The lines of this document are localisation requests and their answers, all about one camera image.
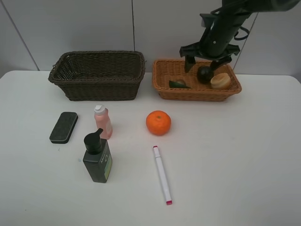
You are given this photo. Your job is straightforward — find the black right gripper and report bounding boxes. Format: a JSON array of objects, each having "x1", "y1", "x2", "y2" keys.
[{"x1": 179, "y1": 25, "x2": 240, "y2": 73}]

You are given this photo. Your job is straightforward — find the dark purple mangosteen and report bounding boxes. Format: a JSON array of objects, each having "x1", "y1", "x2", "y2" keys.
[{"x1": 197, "y1": 66, "x2": 214, "y2": 84}]

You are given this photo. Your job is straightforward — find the round bread bun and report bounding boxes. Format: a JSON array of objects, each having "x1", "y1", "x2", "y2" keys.
[{"x1": 210, "y1": 73, "x2": 231, "y2": 89}]

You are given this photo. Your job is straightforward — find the halved avocado with pit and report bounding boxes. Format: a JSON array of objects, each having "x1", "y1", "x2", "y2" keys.
[{"x1": 169, "y1": 80, "x2": 190, "y2": 89}]

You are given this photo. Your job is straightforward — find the orange mandarin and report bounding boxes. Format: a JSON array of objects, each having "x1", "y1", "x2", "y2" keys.
[{"x1": 146, "y1": 111, "x2": 172, "y2": 136}]

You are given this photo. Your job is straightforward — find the white marker pink caps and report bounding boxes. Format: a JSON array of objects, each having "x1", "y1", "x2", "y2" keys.
[{"x1": 153, "y1": 146, "x2": 173, "y2": 205}]

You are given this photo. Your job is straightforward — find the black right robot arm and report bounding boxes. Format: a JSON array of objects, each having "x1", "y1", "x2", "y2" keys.
[{"x1": 179, "y1": 0, "x2": 299, "y2": 72}]

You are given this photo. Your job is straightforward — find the light orange wicker basket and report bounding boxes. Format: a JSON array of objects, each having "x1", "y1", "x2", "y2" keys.
[{"x1": 152, "y1": 59, "x2": 242, "y2": 102}]

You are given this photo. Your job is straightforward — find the dark brown wicker basket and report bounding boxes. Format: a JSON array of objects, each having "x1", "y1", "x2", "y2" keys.
[{"x1": 48, "y1": 50, "x2": 145, "y2": 101}]

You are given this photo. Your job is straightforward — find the pink bottle white cap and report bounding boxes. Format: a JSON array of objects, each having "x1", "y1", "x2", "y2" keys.
[{"x1": 94, "y1": 105, "x2": 113, "y2": 139}]

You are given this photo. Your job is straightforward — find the dark green pump bottle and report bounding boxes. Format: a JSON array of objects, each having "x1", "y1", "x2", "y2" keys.
[{"x1": 83, "y1": 128, "x2": 112, "y2": 183}]

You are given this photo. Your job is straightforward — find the black whiteboard eraser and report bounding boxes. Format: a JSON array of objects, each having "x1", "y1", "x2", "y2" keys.
[{"x1": 49, "y1": 112, "x2": 78, "y2": 144}]

